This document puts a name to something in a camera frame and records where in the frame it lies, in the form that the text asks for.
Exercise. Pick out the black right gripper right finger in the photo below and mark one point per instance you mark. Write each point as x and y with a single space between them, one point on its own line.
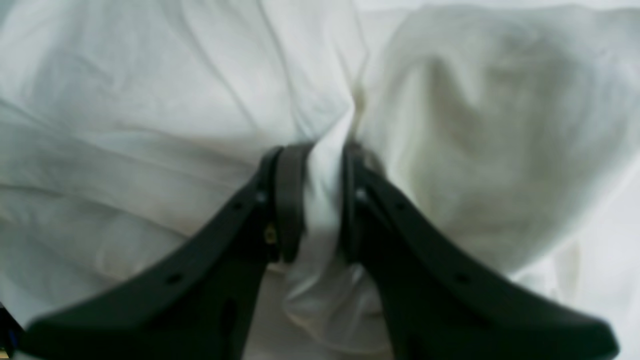
438 302

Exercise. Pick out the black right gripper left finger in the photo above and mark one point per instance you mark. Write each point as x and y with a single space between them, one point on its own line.
198 302

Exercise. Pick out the white graphic T-shirt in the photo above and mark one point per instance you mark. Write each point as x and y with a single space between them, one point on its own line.
513 125

